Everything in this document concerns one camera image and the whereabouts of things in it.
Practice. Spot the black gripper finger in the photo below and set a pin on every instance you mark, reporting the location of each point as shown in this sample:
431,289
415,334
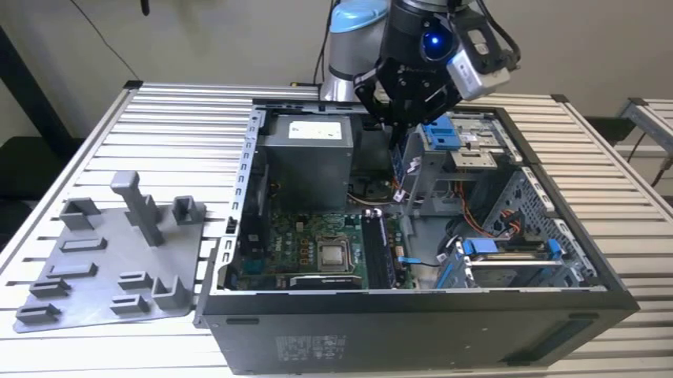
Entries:
438,104
367,98

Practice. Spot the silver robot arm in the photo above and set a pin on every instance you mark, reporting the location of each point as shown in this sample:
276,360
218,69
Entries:
353,59

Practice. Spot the black RAM slot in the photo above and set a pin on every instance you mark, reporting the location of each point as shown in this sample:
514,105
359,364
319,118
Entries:
374,256

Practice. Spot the blue plastic drive latch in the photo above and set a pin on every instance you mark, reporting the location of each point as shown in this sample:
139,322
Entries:
441,138

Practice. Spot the grey metal drive cage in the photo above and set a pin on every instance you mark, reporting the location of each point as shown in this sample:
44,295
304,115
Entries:
473,159

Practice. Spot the grey power supply unit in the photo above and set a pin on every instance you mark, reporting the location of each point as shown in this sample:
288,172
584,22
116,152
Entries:
304,173

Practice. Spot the black box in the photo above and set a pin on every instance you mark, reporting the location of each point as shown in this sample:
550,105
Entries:
609,130

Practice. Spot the green motherboard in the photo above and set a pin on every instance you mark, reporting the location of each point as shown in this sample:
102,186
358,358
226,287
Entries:
286,236

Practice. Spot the silver CPU in socket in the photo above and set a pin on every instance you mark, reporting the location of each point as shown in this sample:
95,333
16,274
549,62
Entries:
334,256

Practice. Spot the metal slat side table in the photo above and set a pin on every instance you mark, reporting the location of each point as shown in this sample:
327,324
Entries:
654,118

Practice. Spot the grey metal disk bay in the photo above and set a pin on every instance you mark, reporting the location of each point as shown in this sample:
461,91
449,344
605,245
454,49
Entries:
451,271

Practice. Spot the hard disk in blue carrier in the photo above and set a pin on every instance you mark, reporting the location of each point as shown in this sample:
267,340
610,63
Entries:
505,275

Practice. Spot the black graphics card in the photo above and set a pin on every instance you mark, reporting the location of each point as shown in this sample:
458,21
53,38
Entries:
323,282

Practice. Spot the black PC case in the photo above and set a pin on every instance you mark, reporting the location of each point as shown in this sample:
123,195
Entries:
367,338

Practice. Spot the grey plastic parts rack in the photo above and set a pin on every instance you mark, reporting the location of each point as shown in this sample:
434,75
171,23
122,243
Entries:
104,256

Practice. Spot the black furniture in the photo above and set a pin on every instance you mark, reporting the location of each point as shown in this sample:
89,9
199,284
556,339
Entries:
31,169

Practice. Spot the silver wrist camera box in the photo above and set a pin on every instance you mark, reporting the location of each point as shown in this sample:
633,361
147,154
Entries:
478,78

